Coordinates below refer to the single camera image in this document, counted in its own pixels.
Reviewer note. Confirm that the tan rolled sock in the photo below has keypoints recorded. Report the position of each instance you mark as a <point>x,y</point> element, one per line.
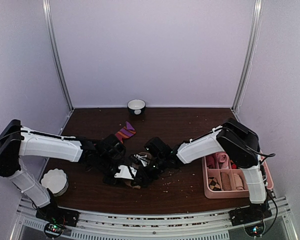
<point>226,181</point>

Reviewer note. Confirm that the black white small bowl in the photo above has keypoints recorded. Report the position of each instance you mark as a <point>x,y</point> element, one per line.
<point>136,107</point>

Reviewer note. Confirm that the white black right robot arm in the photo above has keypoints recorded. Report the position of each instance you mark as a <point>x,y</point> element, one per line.
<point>232,137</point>

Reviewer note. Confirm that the aluminium right corner post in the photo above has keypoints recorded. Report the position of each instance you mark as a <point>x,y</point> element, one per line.
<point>247,65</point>

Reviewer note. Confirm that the beige rolled sock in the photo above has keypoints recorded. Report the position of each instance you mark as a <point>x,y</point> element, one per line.
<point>239,186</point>

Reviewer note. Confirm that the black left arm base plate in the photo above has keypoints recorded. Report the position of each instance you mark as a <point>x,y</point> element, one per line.
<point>59,216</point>

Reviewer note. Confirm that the black argyle rolled sock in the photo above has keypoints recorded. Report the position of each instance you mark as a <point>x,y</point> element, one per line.
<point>213,184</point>

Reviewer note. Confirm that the purple orange striped sock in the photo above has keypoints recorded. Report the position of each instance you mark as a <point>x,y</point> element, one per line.
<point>125,132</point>

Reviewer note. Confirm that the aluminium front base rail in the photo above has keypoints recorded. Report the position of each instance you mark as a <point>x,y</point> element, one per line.
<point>208,225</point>

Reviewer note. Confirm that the pink divided organizer box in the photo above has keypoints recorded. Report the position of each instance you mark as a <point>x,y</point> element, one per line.
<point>255,179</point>

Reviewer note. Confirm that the aluminium left corner post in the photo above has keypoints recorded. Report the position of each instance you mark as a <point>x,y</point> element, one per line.
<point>56,57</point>

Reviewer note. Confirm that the light pink rolled sock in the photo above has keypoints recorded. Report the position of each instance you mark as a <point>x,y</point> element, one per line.
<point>223,160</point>

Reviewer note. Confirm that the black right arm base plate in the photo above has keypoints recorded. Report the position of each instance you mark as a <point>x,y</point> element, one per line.
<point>247,215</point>

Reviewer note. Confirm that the black red rolled sock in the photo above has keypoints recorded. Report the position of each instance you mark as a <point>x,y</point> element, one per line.
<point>233,165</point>

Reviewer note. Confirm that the aluminium right side rail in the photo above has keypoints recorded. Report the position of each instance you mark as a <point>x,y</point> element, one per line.
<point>236,115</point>

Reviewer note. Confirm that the tan ribbed sock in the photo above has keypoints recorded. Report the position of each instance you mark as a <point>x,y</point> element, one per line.
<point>141,162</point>

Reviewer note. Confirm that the aluminium corner post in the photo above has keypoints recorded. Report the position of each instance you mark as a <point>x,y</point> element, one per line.
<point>247,65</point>
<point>56,57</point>

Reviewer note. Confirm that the left circuit board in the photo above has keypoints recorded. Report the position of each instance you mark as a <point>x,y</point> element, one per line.
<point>52,230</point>

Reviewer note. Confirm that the white scalloped bowl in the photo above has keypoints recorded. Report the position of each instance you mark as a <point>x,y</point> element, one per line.
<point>56,180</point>

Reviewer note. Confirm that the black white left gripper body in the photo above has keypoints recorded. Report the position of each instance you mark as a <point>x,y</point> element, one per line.
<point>107,180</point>

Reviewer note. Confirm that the circuit board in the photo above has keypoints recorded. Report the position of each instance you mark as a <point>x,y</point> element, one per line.
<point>52,230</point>
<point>255,230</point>

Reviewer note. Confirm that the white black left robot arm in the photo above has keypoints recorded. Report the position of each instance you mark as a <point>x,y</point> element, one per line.
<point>107,155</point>

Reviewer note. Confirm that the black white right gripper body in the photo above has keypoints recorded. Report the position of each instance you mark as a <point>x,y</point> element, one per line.
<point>160,168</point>

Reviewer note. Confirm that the right circuit board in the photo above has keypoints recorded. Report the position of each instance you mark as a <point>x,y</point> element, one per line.
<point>255,230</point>

